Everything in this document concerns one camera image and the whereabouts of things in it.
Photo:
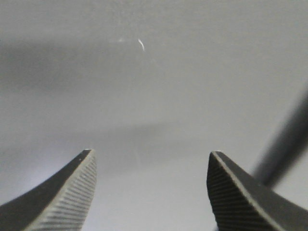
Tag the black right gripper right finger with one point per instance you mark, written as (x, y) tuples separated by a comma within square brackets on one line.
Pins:
[(241, 203)]

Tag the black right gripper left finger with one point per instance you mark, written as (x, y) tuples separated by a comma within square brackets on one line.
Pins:
[(61, 203)]

